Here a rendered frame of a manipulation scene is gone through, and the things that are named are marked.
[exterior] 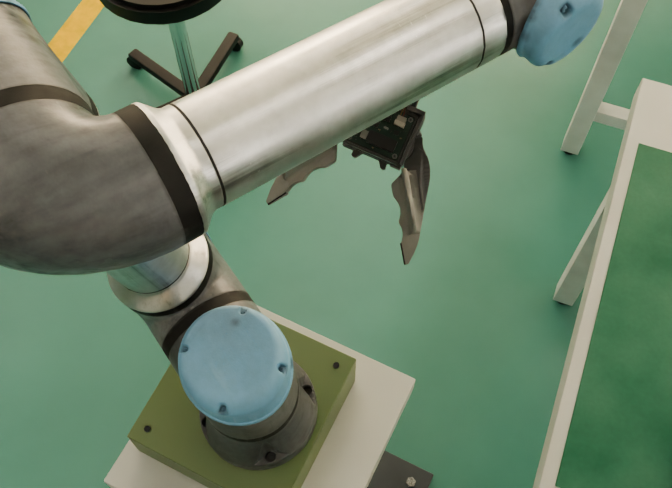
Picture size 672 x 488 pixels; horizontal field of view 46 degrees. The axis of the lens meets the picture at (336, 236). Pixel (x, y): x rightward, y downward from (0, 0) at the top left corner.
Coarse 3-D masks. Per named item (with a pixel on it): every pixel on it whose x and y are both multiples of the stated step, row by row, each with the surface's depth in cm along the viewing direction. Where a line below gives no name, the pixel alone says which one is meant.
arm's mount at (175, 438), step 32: (320, 352) 105; (160, 384) 104; (320, 384) 103; (352, 384) 111; (160, 416) 102; (192, 416) 102; (320, 416) 102; (160, 448) 101; (192, 448) 100; (320, 448) 107; (224, 480) 98; (256, 480) 98; (288, 480) 98
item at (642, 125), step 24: (648, 96) 139; (648, 120) 136; (624, 144) 135; (648, 144) 133; (624, 168) 131; (624, 192) 129; (600, 240) 125; (600, 264) 122; (600, 288) 120; (576, 336) 116; (576, 360) 114; (576, 384) 112; (552, 432) 109; (552, 456) 107; (552, 480) 105
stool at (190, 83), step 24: (120, 0) 178; (144, 0) 177; (168, 0) 177; (192, 0) 178; (216, 0) 182; (168, 24) 201; (240, 48) 242; (168, 72) 231; (192, 72) 216; (216, 72) 232
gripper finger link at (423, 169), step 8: (416, 144) 77; (416, 152) 77; (424, 152) 77; (408, 160) 77; (416, 160) 77; (424, 160) 77; (408, 168) 77; (416, 168) 77; (424, 168) 77; (424, 176) 77; (424, 184) 77; (424, 192) 77; (424, 200) 78; (424, 208) 78
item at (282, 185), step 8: (328, 152) 77; (336, 152) 78; (312, 160) 77; (320, 160) 78; (328, 160) 77; (296, 168) 76; (304, 168) 78; (312, 168) 78; (280, 176) 78; (288, 176) 77; (296, 176) 78; (304, 176) 78; (280, 184) 78; (288, 184) 78; (272, 192) 78; (280, 192) 78; (272, 200) 78
